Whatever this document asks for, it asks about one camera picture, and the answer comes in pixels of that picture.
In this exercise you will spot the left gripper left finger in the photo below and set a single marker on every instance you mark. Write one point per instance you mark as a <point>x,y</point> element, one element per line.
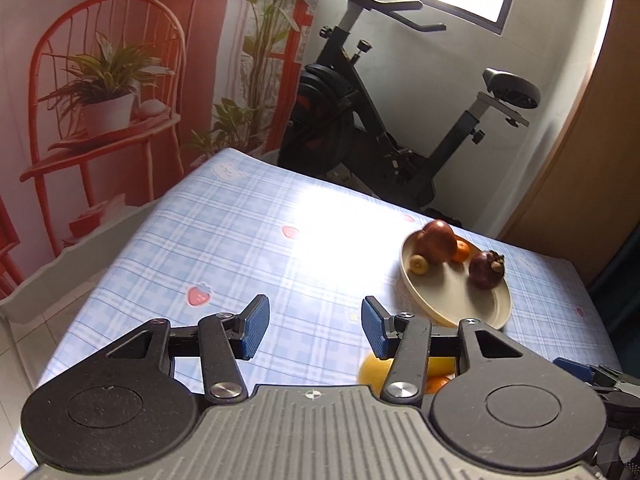
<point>220,341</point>

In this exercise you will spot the red plant backdrop poster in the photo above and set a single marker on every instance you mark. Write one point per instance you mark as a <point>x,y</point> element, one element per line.
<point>107,103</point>

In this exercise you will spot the blue plaid tablecloth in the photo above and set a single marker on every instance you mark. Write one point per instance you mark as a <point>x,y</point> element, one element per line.
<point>238,227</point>

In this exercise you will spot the large yellow lemon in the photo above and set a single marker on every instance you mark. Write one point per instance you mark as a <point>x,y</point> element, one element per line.
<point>373,372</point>

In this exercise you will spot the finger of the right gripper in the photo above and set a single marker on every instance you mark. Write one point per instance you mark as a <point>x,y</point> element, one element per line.
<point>583,372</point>

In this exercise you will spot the red passion fruit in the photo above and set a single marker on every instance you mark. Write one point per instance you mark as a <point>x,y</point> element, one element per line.
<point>436,242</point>

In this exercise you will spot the brown wooden cabinet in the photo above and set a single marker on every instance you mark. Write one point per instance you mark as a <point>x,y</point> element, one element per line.
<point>584,202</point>

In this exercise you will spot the purple mangosteen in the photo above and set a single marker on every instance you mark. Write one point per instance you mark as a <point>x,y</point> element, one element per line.
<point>486,270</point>

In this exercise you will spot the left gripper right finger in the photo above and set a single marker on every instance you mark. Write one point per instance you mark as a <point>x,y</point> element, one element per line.
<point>410,341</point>

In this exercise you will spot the small orange mandarin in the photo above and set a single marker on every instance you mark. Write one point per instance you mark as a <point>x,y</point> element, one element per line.
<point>463,252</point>

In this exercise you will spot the beige round plate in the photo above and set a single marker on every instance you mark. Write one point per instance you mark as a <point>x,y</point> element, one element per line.
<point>445,294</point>

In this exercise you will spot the brown kiwi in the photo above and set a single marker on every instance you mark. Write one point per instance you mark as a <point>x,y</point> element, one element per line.
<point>417,264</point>

